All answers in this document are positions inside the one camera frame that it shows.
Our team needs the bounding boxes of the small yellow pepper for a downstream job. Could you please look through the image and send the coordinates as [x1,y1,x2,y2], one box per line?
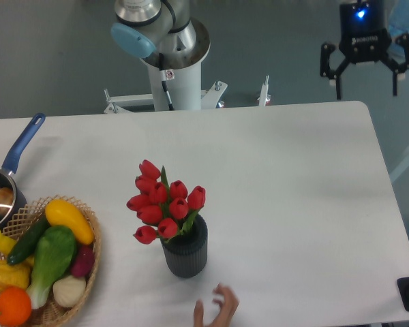
[0,230,17,255]

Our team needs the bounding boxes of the dark green cucumber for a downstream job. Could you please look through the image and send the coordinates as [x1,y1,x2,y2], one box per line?
[7,215,50,266]

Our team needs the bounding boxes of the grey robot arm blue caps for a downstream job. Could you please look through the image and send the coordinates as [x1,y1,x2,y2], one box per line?
[110,1,409,99]

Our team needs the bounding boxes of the yellow squash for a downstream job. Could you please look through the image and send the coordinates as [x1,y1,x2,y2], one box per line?
[45,199,95,245]

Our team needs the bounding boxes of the purple red onion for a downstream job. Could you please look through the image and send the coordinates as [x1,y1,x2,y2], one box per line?
[70,245,95,277]

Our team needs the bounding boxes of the person's bare hand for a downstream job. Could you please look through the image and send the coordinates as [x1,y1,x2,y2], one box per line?
[193,283,239,327]

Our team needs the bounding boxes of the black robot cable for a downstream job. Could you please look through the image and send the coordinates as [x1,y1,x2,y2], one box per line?
[158,52,175,111]

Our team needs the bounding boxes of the red tulip bouquet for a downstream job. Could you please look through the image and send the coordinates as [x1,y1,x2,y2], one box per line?
[126,159,206,245]

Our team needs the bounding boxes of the dark grey ribbed vase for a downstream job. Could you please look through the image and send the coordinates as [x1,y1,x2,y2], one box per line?
[161,215,208,279]

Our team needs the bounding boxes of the white metal base frame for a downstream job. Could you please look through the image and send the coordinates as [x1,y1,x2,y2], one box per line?
[104,75,271,114]

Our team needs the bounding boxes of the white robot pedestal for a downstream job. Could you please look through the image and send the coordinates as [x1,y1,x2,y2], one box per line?
[142,18,211,111]

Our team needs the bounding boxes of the yellow gourd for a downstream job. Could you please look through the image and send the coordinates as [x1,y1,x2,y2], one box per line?
[0,260,31,293]

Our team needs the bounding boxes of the orange fruit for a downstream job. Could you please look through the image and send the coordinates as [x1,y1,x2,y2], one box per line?
[0,287,32,326]

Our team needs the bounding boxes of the white garlic bulb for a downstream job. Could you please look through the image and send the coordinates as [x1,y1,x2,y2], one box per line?
[52,275,86,308]

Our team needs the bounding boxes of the woven wicker basket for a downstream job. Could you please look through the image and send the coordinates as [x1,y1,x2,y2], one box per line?
[0,194,102,327]

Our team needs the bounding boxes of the green bok choy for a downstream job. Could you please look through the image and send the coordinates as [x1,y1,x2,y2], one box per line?
[27,225,76,310]

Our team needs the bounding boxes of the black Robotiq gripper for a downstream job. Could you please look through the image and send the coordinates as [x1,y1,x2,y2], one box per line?
[319,0,409,101]

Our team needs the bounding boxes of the blue handled saucepan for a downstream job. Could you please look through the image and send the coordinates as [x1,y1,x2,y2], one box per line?
[0,113,46,230]

